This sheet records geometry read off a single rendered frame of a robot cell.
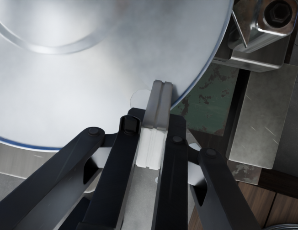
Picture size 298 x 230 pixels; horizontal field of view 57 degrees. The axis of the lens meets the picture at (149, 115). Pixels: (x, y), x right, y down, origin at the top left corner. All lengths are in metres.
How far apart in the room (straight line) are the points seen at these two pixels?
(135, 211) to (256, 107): 0.80
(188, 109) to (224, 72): 0.07
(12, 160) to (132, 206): 0.86
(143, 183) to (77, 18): 0.88
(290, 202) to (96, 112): 0.61
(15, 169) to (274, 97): 0.31
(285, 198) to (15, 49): 0.66
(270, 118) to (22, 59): 0.30
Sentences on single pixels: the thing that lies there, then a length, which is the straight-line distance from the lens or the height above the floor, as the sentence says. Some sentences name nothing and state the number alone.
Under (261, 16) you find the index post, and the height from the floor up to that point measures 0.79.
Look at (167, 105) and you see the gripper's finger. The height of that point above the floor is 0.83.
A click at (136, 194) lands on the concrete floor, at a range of 1.08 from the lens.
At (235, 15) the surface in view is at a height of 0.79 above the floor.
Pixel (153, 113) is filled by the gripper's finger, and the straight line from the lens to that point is 0.17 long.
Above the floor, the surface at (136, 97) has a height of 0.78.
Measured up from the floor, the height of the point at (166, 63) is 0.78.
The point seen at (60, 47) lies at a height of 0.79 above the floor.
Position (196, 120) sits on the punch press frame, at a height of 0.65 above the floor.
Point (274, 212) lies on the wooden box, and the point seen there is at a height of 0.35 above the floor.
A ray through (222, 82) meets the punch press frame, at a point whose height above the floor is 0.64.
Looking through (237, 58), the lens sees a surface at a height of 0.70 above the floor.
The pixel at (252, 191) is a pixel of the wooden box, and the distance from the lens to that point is 0.73.
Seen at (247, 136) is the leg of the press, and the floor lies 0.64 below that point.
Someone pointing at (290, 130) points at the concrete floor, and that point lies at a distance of 1.12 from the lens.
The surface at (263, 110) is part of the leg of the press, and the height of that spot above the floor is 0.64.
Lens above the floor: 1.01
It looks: 85 degrees down
